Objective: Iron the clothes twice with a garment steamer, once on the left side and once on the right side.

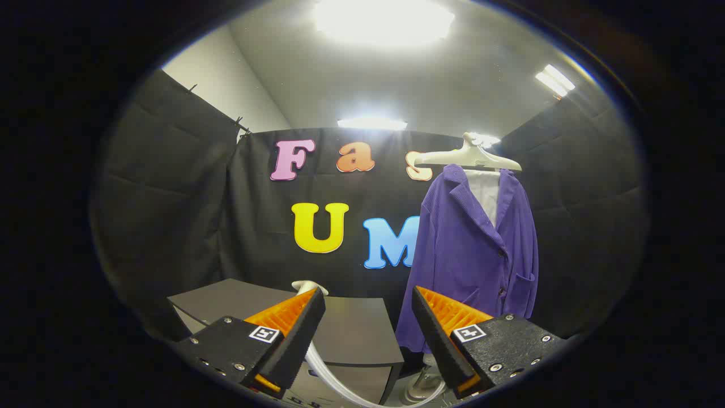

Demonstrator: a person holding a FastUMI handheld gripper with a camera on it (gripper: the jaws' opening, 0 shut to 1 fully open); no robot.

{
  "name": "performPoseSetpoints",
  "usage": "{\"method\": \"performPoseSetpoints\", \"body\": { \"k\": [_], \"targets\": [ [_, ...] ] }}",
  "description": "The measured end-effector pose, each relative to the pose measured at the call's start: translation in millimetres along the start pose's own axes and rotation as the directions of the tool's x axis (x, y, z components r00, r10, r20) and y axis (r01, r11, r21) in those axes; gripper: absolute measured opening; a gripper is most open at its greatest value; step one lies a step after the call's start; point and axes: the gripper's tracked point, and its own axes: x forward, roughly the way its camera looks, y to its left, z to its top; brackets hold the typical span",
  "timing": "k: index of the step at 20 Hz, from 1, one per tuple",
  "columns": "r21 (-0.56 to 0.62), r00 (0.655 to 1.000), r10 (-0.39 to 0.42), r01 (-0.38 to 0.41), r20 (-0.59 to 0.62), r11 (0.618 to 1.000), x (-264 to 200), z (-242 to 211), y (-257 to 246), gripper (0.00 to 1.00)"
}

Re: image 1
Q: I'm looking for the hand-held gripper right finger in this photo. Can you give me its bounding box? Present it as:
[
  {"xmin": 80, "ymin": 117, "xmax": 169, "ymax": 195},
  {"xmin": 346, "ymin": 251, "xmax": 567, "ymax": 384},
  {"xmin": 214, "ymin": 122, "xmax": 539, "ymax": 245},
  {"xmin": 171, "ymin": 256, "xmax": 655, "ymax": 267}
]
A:
[{"xmin": 411, "ymin": 285, "xmax": 567, "ymax": 400}]

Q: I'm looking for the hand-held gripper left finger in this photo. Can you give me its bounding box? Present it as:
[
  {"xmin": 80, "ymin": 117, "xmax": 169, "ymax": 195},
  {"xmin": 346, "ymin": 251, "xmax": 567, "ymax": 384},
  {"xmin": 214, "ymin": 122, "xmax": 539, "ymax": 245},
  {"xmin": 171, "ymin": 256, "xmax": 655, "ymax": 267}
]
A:
[{"xmin": 173, "ymin": 288, "xmax": 327, "ymax": 400}]

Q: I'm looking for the purple corduroy jacket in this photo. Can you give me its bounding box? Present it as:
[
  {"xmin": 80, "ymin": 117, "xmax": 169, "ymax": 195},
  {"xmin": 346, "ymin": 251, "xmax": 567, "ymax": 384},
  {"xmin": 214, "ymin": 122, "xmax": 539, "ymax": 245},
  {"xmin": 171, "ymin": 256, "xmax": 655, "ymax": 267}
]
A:
[{"xmin": 395, "ymin": 163, "xmax": 540, "ymax": 355}]

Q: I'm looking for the white clothes hanger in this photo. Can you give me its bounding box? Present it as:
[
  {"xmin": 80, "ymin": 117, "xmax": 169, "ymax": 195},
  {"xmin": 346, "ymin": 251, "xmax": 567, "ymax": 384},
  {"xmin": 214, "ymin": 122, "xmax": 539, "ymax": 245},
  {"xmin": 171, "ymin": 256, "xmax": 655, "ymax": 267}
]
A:
[{"xmin": 413, "ymin": 132, "xmax": 523, "ymax": 172}]

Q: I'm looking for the grey cabinet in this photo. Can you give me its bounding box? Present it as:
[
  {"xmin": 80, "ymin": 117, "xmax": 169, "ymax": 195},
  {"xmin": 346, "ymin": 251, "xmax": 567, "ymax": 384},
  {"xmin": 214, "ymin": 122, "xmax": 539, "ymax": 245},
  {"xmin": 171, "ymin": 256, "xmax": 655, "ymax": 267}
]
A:
[{"xmin": 167, "ymin": 278, "xmax": 406, "ymax": 406}]

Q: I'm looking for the black backdrop cloth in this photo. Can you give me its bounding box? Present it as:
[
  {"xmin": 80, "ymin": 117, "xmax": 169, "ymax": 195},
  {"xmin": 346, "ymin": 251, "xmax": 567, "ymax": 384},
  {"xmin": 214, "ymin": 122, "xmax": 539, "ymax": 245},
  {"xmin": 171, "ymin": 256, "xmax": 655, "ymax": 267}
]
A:
[{"xmin": 91, "ymin": 68, "xmax": 649, "ymax": 352}]

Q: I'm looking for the white backing cloth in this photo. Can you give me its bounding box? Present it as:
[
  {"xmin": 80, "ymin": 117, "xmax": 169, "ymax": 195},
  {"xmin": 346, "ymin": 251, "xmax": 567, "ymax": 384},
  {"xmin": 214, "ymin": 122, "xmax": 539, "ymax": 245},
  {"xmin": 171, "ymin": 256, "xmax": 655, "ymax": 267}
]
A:
[{"xmin": 464, "ymin": 168, "xmax": 502, "ymax": 227}]

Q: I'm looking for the long ceiling light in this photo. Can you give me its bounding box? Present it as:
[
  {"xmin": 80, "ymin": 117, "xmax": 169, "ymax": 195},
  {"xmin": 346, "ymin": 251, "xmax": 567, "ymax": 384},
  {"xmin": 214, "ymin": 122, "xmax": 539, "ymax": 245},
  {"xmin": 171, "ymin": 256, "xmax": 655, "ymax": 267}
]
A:
[{"xmin": 337, "ymin": 116, "xmax": 408, "ymax": 131}]

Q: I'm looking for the double ceiling light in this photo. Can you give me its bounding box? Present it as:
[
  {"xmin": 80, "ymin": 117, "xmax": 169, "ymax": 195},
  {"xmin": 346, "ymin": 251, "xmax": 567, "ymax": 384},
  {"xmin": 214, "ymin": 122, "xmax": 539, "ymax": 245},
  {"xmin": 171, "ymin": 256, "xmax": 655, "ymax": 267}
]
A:
[{"xmin": 535, "ymin": 63, "xmax": 577, "ymax": 98}]

